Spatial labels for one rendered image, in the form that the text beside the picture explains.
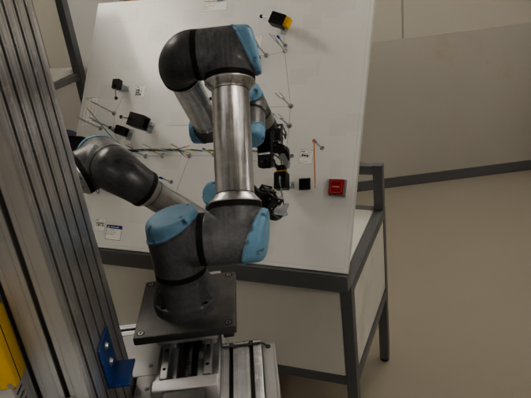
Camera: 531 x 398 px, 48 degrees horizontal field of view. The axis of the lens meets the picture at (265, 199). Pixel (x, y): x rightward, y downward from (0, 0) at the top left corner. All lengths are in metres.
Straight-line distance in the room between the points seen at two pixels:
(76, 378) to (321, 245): 1.13
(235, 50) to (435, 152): 3.37
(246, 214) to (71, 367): 0.46
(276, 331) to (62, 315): 1.36
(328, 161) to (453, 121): 2.59
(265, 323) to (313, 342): 0.19
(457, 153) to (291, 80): 2.65
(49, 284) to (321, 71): 1.42
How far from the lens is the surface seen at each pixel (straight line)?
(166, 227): 1.24
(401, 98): 4.36
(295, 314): 2.16
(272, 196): 1.85
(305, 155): 2.05
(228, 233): 1.23
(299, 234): 2.01
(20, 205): 0.90
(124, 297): 2.50
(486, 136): 4.67
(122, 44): 2.56
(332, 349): 2.21
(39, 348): 1.03
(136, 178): 1.45
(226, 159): 1.27
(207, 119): 1.62
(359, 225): 2.38
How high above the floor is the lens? 1.93
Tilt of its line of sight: 25 degrees down
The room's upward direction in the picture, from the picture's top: 7 degrees counter-clockwise
